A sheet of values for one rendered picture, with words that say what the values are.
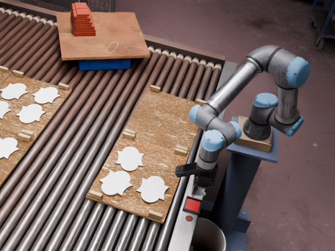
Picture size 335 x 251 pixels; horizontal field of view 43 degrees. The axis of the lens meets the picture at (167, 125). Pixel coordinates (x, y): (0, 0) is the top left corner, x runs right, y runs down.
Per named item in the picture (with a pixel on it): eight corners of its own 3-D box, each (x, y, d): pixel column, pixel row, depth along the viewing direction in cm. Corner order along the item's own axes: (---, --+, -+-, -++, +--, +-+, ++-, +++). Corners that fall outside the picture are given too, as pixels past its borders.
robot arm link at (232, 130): (223, 112, 169) (206, 123, 162) (246, 126, 163) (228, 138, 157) (220, 126, 174) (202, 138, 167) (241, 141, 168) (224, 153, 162)
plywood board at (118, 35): (133, 14, 280) (133, 12, 279) (150, 57, 245) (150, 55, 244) (56, 14, 266) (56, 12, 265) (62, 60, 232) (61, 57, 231)
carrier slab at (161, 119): (207, 107, 235) (207, 105, 234) (188, 157, 205) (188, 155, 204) (148, 89, 240) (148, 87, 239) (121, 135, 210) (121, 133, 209)
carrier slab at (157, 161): (188, 157, 205) (188, 155, 204) (163, 224, 176) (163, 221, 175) (121, 136, 210) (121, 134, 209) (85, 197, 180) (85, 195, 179)
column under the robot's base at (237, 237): (248, 212, 301) (288, 123, 242) (244, 258, 273) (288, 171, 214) (196, 198, 304) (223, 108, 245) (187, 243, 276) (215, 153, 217)
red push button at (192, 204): (200, 203, 187) (201, 201, 186) (197, 213, 182) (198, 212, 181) (187, 199, 187) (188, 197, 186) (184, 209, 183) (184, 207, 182)
